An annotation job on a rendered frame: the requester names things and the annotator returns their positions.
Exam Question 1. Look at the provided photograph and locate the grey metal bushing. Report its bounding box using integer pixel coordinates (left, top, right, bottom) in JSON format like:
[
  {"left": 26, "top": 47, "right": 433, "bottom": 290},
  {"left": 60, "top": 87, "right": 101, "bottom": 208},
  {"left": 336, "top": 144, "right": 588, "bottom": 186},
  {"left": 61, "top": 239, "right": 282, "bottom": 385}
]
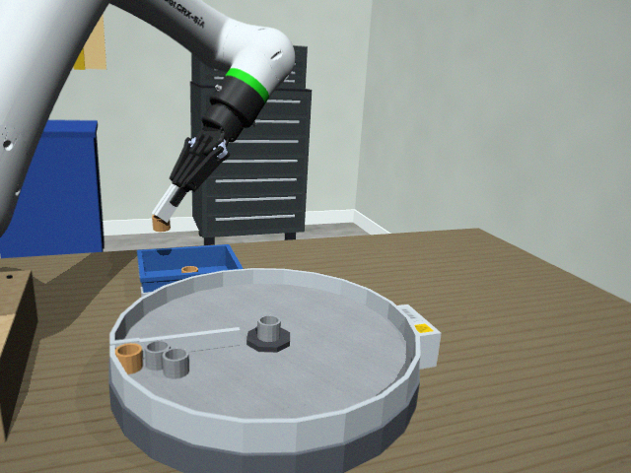
[
  {"left": 257, "top": 315, "right": 281, "bottom": 342},
  {"left": 144, "top": 340, "right": 171, "bottom": 371},
  {"left": 163, "top": 348, "right": 189, "bottom": 379}
]

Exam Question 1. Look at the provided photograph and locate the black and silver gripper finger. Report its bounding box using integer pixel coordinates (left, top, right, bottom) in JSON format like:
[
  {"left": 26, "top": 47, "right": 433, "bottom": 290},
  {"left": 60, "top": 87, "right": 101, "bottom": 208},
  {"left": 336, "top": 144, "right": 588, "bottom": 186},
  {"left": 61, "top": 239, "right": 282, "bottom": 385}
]
[
  {"left": 152, "top": 133, "right": 205, "bottom": 216},
  {"left": 155, "top": 135, "right": 230, "bottom": 222}
]

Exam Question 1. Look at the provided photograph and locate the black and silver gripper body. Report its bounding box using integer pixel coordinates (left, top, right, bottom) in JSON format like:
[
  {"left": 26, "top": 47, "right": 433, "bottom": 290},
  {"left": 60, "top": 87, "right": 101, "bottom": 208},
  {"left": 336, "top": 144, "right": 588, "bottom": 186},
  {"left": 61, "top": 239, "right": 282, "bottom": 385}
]
[{"left": 196, "top": 104, "right": 244, "bottom": 157}]

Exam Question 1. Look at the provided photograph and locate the blue square tray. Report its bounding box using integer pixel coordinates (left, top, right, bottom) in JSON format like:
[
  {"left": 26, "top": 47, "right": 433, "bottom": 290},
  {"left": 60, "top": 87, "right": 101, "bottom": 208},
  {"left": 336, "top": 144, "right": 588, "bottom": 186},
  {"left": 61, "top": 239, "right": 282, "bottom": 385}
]
[{"left": 137, "top": 244, "right": 244, "bottom": 297}]

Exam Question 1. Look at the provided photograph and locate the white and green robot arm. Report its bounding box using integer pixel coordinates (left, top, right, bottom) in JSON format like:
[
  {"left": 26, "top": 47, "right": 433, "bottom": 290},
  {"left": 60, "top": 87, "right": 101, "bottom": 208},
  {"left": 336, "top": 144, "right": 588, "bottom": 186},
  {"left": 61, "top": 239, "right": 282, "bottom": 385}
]
[{"left": 0, "top": 0, "right": 295, "bottom": 237}]

